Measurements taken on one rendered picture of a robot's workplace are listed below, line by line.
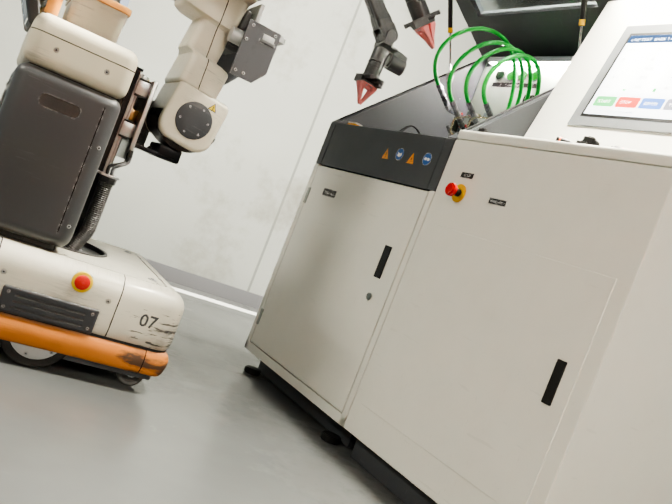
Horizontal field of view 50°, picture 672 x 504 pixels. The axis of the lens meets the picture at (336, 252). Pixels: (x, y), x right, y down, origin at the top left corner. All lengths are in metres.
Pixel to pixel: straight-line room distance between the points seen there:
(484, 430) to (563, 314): 0.32
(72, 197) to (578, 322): 1.21
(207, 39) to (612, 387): 1.38
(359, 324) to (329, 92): 2.37
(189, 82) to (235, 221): 2.16
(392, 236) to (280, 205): 2.15
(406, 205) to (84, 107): 0.93
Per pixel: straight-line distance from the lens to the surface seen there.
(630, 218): 1.64
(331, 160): 2.56
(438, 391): 1.85
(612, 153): 1.73
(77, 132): 1.86
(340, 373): 2.17
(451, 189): 1.96
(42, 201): 1.87
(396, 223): 2.15
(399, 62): 2.62
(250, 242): 4.21
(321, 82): 4.29
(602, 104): 2.17
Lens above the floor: 0.57
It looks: 1 degrees down
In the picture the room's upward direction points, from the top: 21 degrees clockwise
